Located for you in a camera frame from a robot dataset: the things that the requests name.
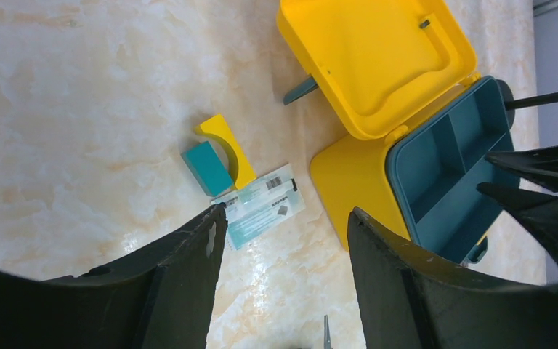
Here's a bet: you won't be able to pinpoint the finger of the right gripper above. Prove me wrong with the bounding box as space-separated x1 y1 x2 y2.
485 145 558 193
477 182 558 266

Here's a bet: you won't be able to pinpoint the black handled scissors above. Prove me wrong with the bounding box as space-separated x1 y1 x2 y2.
323 315 332 349

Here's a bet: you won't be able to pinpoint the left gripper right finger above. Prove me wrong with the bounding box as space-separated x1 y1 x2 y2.
347 208 558 348

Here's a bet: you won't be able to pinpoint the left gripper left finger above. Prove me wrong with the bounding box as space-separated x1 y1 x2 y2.
0 204 227 348

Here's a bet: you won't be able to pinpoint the yellow plastic medicine box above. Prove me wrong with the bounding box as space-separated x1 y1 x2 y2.
277 1 480 246

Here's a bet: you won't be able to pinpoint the teal divided tray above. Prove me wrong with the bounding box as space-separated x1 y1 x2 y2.
386 76 520 264

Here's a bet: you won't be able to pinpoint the yellow teal tape roll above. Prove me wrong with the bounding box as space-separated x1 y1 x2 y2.
181 114 257 198

